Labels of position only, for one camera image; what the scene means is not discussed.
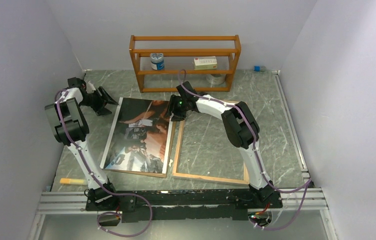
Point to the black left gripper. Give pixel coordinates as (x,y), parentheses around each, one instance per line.
(99,110)

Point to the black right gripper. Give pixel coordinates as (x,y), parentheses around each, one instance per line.
(172,109)

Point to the wooden picture frame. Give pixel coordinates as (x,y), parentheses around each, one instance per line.
(203,152)

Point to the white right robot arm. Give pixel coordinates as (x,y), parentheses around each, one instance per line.
(128,140)

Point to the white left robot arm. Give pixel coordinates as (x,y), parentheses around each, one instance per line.
(70,128)

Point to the silver tape roll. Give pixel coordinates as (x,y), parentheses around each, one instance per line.
(216,79)

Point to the orange wooden shelf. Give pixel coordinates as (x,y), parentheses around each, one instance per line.
(179,53)

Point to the blue white jar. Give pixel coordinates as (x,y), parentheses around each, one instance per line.
(157,61)

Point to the white green box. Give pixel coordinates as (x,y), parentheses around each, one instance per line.
(205,63)

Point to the yellow glue stick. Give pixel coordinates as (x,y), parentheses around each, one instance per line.
(73,181)

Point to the blue capped bottle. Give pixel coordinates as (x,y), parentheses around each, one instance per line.
(259,68)

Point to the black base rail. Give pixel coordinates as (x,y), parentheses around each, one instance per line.
(181,213)

